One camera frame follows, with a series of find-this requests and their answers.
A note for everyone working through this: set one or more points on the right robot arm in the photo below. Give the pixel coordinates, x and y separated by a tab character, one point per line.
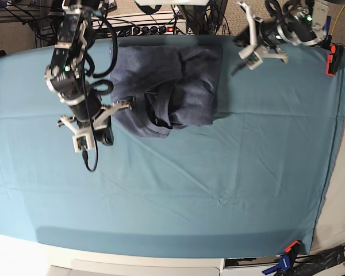
70	75

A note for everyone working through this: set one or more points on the teal table cloth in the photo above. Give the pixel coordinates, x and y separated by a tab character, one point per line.
248	185

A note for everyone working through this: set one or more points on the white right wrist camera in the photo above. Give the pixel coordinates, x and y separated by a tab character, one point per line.
83	142

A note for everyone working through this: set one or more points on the blue grey T-shirt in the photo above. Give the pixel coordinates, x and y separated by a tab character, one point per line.
167	87

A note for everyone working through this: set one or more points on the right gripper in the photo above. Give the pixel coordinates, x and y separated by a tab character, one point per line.
100	126

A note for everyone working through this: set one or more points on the blue orange clamp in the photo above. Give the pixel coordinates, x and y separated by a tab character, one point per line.
286	261

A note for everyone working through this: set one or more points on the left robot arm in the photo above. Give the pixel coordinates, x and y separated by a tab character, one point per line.
295	23

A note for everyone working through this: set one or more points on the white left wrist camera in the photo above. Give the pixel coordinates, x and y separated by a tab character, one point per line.
253	61

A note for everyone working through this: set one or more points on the orange black clamp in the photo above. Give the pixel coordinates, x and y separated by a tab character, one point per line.
334	59

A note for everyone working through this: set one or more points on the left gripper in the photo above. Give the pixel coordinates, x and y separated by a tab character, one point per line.
252	38

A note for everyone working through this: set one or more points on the black power strip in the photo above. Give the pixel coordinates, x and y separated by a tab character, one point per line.
124	31

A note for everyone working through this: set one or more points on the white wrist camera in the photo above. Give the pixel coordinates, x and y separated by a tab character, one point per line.
253	61
83	142

